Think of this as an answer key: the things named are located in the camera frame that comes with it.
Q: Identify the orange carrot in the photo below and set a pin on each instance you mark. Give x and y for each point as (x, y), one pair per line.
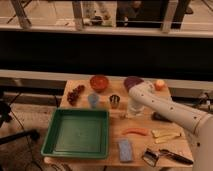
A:
(139, 131)

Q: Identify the orange fruit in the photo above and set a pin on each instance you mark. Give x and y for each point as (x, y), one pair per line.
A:
(159, 84)

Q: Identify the small black block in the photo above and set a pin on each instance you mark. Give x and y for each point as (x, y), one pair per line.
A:
(156, 116)

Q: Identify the green plastic tray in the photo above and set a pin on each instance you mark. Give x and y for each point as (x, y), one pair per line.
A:
(77, 133)

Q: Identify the small metal cup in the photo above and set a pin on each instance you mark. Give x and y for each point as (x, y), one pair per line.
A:
(114, 101)

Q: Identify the wooden table board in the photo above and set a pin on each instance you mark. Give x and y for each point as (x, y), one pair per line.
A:
(116, 125)

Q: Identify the blue plastic cup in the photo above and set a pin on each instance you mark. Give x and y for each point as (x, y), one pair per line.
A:
(93, 100)

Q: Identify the red bowl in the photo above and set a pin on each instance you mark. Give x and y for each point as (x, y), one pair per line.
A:
(99, 83)

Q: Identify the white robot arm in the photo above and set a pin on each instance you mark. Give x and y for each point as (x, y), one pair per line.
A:
(197, 122)

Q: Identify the blue sponge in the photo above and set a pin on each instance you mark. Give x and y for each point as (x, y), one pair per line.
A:
(125, 150)

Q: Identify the purple bowl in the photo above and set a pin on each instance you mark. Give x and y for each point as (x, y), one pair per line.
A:
(131, 81)

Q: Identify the red grape bunch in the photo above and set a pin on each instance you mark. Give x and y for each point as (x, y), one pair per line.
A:
(73, 96)

